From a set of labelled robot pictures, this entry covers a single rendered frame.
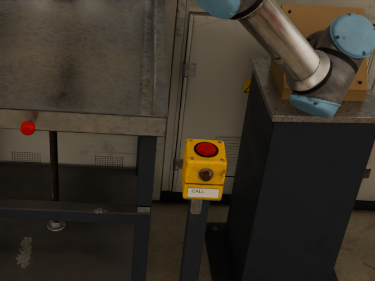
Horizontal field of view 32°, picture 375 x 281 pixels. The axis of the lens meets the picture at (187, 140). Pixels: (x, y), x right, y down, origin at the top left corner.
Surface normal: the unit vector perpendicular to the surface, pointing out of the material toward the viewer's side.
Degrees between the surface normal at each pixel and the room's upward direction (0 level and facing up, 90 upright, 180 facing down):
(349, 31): 39
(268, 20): 86
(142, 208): 90
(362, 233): 0
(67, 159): 90
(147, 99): 0
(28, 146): 90
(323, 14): 45
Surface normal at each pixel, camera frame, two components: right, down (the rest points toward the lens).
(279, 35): 0.33, 0.58
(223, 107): 0.04, 0.58
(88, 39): 0.09, -0.81
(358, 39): 0.19, -0.26
